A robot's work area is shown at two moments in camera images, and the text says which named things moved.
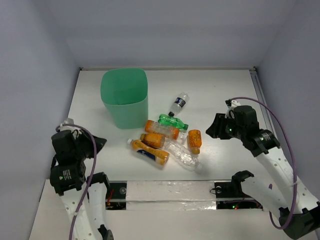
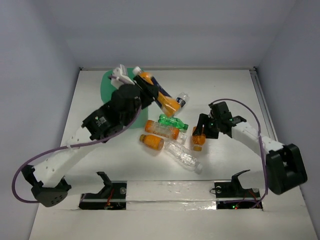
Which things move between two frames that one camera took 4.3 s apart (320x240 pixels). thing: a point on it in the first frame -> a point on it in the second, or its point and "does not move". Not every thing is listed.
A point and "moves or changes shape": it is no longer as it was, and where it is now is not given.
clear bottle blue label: (180, 102) does not move
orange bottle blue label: (161, 157) -> (169, 105)
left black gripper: (88, 145) -> (146, 87)
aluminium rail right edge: (261, 96) does not move
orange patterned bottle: (194, 140) moves or changes shape
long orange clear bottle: (162, 129) does not move
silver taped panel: (170, 195) does not move
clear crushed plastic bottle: (183, 157) does not move
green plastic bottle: (176, 122) does not move
